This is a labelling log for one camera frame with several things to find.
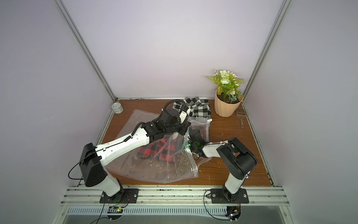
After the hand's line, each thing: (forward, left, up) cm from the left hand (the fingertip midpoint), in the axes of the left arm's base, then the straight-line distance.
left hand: (192, 123), depth 74 cm
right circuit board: (-37, -21, -25) cm, 50 cm away
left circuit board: (-37, +41, -27) cm, 62 cm away
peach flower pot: (+22, -25, -11) cm, 35 cm away
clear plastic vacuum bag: (-21, +4, -5) cm, 22 cm away
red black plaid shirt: (-7, +17, -20) cm, 27 cm away
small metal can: (+27, +58, -18) cm, 67 cm away
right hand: (-3, +11, -19) cm, 22 cm away
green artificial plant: (+29, -24, +4) cm, 38 cm away
